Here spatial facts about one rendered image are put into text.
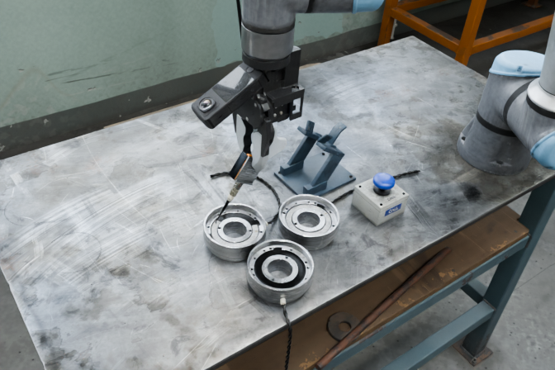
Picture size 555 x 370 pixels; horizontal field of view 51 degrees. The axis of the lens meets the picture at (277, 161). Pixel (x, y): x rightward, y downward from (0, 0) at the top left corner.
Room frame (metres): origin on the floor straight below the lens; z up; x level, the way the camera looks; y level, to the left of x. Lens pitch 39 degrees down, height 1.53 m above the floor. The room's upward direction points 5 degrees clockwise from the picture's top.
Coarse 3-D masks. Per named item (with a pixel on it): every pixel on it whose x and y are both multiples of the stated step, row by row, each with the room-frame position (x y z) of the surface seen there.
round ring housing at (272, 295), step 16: (272, 240) 0.66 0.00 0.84; (288, 240) 0.66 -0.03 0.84; (256, 256) 0.64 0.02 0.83; (272, 256) 0.64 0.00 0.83; (304, 256) 0.64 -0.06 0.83; (272, 272) 0.63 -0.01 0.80; (288, 272) 0.63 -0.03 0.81; (256, 288) 0.57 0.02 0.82; (272, 288) 0.56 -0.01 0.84; (288, 288) 0.57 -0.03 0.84; (304, 288) 0.58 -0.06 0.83
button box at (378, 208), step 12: (360, 192) 0.80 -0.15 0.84; (372, 192) 0.80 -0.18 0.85; (384, 192) 0.80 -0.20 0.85; (396, 192) 0.80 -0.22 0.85; (360, 204) 0.79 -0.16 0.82; (372, 204) 0.77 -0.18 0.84; (384, 204) 0.77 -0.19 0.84; (396, 204) 0.78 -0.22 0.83; (372, 216) 0.77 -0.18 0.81; (384, 216) 0.77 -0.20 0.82
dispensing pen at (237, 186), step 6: (240, 156) 0.74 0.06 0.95; (246, 156) 0.74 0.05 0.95; (240, 162) 0.74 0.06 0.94; (234, 168) 0.73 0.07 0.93; (234, 174) 0.73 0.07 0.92; (234, 186) 0.73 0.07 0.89; (240, 186) 0.73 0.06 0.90; (234, 192) 0.72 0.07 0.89; (228, 198) 0.72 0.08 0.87; (228, 204) 0.72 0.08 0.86; (222, 210) 0.71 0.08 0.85
